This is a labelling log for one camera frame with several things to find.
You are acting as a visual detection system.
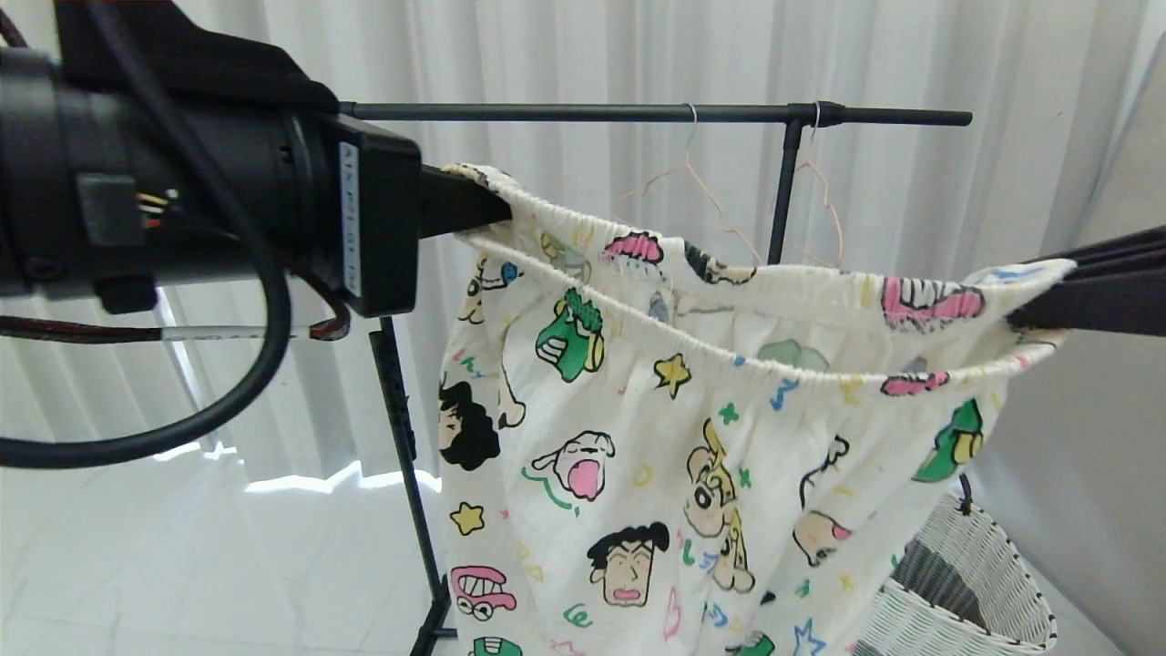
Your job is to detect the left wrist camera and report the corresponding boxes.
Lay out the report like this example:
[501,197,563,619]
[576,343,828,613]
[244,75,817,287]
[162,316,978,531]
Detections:
[53,0,340,116]

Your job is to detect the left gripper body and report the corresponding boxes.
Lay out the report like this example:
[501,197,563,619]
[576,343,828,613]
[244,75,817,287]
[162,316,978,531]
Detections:
[53,87,425,319]

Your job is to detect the pink clothes hanger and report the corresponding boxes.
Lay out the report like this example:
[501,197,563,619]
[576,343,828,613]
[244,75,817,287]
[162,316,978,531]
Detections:
[774,102,845,271]
[619,103,764,265]

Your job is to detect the cream printed shorts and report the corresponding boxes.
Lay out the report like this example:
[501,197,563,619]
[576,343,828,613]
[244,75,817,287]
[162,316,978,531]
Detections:
[435,162,1078,656]

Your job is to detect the white curtain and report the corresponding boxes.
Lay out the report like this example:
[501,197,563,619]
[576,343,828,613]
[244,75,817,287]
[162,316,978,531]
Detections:
[0,0,1153,497]

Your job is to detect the white laundry basket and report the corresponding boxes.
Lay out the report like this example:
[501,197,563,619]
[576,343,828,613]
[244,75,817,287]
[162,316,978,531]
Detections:
[847,474,1059,656]

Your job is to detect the black clothes rack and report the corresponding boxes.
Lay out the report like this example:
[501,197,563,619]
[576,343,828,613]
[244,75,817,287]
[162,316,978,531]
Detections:
[339,100,974,656]

